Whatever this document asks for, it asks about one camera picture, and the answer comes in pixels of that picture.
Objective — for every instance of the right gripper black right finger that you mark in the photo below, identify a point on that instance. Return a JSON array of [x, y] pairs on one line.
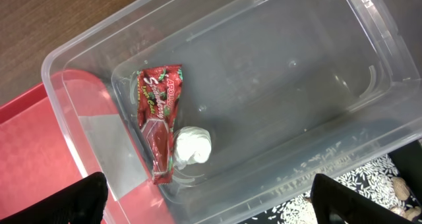
[[336, 203]]

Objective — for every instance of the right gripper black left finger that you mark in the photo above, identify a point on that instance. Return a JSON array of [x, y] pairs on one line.
[[80, 203]]

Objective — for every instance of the white tissue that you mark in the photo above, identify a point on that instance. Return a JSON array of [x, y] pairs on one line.
[[192, 145]]

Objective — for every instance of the red snack wrapper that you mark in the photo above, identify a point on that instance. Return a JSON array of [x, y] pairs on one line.
[[159, 90]]

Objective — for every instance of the black waste tray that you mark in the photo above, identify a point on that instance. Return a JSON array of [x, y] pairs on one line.
[[408, 161]]

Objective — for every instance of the rice and food scraps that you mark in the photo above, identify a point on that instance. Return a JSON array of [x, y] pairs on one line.
[[374, 180]]

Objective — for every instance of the red serving tray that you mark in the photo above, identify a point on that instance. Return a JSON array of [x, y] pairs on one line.
[[38, 159]]

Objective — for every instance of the clear plastic bin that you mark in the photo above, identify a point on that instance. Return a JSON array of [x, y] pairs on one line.
[[286, 88]]

